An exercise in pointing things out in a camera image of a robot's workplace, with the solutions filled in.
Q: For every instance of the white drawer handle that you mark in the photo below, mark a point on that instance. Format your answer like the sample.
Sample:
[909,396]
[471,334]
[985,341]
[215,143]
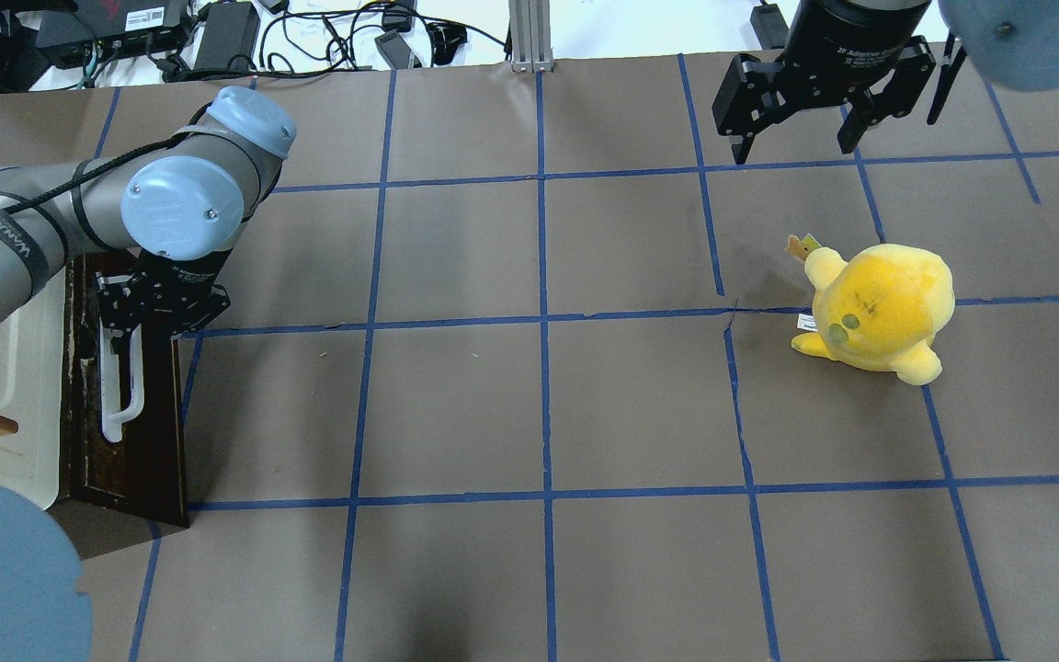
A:
[115,413]

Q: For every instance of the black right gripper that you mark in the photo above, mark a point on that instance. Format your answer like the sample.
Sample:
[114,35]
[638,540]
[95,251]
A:
[847,41]

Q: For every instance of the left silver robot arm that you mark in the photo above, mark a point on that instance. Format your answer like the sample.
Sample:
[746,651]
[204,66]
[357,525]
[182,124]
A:
[182,202]

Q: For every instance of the black electronics box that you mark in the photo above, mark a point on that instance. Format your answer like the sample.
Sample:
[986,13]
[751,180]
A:
[129,22]

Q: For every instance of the dark wooden drawer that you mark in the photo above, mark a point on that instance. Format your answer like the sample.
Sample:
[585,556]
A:
[144,474]

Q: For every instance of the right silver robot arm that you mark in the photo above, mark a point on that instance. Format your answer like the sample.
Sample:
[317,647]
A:
[1014,44]

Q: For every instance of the aluminium frame post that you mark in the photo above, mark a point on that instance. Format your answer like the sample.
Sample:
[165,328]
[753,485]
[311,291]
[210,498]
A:
[530,37]

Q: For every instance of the yellow plush toy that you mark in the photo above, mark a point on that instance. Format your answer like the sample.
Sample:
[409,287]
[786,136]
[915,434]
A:
[879,311]

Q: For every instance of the black power brick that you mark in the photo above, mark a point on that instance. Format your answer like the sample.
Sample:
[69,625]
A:
[229,31]

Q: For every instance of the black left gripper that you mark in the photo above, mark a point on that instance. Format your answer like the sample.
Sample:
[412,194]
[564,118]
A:
[182,273]

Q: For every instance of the white plastic cabinet top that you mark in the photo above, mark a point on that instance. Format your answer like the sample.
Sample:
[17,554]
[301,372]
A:
[31,359]

